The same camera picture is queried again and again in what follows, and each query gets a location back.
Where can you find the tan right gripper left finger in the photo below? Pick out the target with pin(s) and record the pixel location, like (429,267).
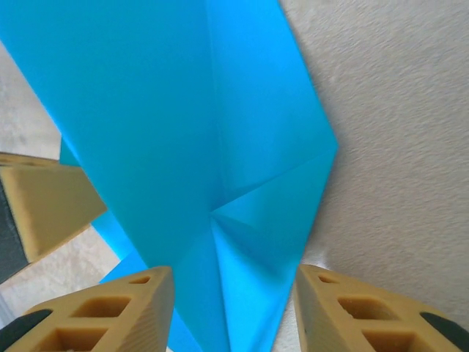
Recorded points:
(102,319)

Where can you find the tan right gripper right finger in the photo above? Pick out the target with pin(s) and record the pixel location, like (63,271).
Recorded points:
(348,319)

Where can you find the blue cloth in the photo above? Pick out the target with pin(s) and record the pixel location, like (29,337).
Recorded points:
(165,128)

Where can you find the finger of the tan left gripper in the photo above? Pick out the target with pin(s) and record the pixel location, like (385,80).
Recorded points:
(55,209)

